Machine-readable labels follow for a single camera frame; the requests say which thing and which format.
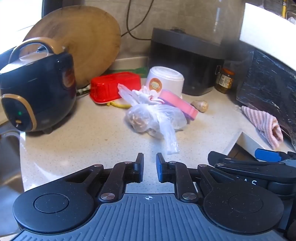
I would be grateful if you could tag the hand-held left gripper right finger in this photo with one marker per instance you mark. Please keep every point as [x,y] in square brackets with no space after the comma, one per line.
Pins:
[159,166]

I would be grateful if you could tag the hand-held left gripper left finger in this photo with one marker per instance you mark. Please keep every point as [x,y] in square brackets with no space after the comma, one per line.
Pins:
[139,163]

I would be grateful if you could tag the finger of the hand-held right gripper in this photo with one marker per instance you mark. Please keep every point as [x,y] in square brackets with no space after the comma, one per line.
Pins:
[266,155]
[222,160]

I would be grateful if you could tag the clear plastic bag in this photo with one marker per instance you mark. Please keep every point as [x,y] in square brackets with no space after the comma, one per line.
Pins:
[148,113]

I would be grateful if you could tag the green snack wrapper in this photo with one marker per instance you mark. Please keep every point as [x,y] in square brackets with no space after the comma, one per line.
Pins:
[141,70]

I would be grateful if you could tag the pink striped cloth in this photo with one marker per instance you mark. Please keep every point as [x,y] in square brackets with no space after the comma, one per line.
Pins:
[261,120]

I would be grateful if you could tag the small beige lump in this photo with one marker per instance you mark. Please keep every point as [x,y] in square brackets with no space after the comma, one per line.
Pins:
[201,106]

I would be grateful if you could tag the yellow fruit peel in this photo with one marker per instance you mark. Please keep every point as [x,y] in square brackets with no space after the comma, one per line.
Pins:
[120,106]

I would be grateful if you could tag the pink sponge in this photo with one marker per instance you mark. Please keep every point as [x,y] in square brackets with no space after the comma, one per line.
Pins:
[178,102]

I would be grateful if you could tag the black foil bag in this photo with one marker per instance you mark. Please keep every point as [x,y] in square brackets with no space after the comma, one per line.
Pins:
[266,81]

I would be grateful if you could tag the glass jar with orange lid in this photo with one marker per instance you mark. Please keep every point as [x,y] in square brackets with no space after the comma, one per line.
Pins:
[225,81]

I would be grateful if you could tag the red plastic container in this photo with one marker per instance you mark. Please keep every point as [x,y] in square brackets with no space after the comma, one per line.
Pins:
[111,85]

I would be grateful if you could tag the white bowl with orange label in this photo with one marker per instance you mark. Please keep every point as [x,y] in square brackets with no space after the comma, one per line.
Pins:
[168,78]

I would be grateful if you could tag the black countertop appliance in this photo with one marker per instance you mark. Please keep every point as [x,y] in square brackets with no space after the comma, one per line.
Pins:
[192,58]

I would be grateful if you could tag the dark blue rice cooker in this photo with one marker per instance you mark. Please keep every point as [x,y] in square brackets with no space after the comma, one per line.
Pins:
[41,92]

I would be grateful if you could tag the white panel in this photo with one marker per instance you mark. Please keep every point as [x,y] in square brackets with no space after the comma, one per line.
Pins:
[266,27]

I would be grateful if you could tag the steel sink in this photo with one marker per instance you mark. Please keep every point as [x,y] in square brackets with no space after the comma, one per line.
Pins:
[9,173]

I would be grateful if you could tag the round wooden cutting board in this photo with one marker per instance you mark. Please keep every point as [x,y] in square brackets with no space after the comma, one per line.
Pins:
[87,41]

